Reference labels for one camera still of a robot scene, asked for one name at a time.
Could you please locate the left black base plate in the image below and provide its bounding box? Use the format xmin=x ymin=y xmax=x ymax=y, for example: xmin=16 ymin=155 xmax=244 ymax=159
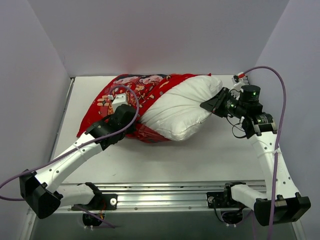
xmin=78 ymin=193 xmax=118 ymax=211

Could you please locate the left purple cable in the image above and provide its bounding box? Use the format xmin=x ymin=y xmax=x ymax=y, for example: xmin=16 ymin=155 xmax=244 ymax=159
xmin=0 ymin=84 xmax=140 ymax=230

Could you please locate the right side aluminium rail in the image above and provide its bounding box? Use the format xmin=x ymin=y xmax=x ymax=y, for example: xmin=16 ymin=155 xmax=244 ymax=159
xmin=241 ymin=75 xmax=276 ymax=156

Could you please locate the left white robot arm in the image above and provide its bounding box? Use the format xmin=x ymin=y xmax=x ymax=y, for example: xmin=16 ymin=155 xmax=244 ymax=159
xmin=19 ymin=104 xmax=137 ymax=219

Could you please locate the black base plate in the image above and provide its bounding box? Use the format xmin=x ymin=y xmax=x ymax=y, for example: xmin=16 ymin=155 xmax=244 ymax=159
xmin=206 ymin=191 xmax=241 ymax=209
xmin=78 ymin=193 xmax=118 ymax=211

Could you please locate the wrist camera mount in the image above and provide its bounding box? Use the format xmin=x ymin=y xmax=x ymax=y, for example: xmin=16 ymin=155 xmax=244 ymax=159
xmin=231 ymin=72 xmax=250 ymax=91
xmin=107 ymin=93 xmax=128 ymax=112

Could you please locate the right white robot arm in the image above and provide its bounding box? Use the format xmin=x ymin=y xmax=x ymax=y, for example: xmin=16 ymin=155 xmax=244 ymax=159
xmin=200 ymin=85 xmax=311 ymax=226

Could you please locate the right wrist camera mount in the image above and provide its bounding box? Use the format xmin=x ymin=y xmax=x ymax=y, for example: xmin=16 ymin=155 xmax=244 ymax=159
xmin=231 ymin=72 xmax=250 ymax=91

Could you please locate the white pillow insert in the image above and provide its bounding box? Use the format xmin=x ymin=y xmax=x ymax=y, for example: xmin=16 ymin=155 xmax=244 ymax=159
xmin=136 ymin=73 xmax=223 ymax=143

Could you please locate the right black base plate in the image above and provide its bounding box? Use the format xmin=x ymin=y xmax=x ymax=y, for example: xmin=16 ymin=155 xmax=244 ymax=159
xmin=206 ymin=191 xmax=241 ymax=209

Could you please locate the red printed pillowcase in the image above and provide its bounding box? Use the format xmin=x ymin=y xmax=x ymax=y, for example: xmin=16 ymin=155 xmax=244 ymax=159
xmin=76 ymin=72 xmax=213 ymax=145

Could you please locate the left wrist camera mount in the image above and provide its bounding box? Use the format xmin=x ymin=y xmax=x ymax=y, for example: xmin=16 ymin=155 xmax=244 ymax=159
xmin=107 ymin=93 xmax=128 ymax=112

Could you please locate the aluminium front rail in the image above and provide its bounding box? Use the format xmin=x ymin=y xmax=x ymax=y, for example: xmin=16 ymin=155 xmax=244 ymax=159
xmin=27 ymin=180 xmax=300 ymax=215

